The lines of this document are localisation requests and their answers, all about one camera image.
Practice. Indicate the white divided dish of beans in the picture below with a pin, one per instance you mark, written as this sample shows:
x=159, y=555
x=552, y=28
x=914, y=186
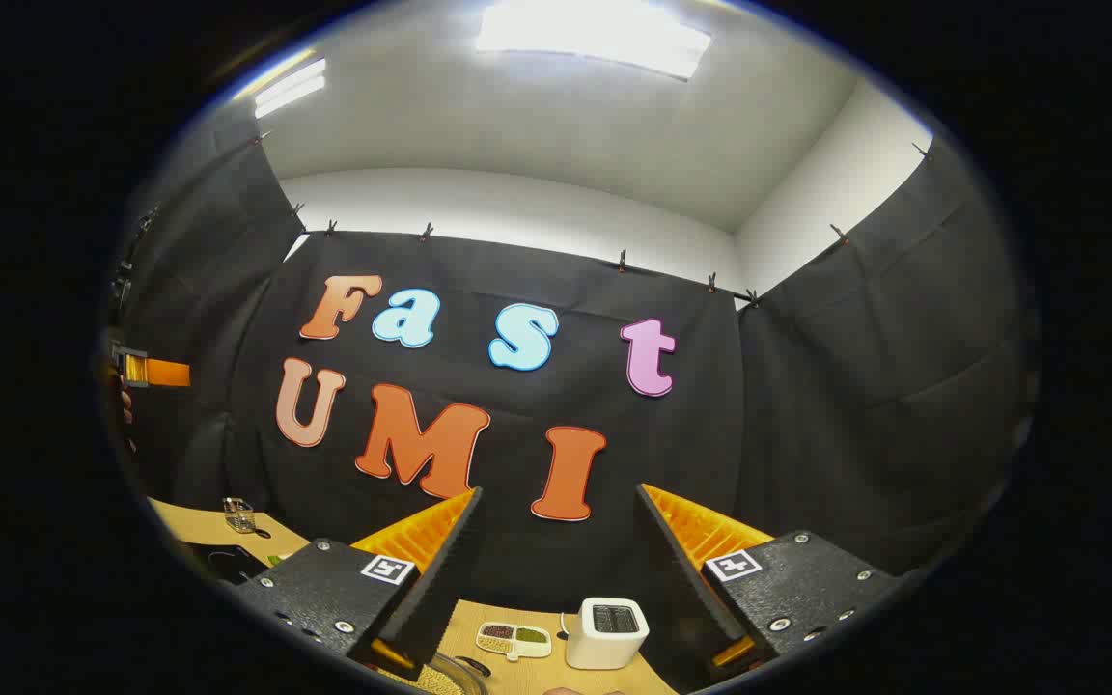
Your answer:
x=513, y=641

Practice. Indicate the white toaster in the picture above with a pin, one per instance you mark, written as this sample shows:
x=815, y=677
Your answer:
x=604, y=637

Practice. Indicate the large ceiling light panel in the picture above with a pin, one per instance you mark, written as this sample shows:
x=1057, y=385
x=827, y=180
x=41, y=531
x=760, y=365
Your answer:
x=595, y=34

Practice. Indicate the narrow ceiling light panel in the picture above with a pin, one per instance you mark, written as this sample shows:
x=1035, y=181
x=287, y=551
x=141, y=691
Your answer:
x=291, y=89

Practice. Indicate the row of black clips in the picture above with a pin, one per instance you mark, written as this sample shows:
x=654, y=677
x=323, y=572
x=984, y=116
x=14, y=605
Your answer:
x=622, y=261

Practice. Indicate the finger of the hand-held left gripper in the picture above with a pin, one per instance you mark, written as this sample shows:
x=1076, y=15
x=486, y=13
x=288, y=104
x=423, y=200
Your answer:
x=165, y=372

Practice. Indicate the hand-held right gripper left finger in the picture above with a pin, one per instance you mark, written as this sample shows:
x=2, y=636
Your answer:
x=440, y=579

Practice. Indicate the steel pot with soybeans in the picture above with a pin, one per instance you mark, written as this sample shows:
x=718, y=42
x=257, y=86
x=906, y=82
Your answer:
x=450, y=681

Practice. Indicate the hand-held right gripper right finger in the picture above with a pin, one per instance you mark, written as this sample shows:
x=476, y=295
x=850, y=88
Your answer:
x=677, y=579

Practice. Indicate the black induction cooktop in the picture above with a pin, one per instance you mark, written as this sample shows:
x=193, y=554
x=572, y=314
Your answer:
x=228, y=562

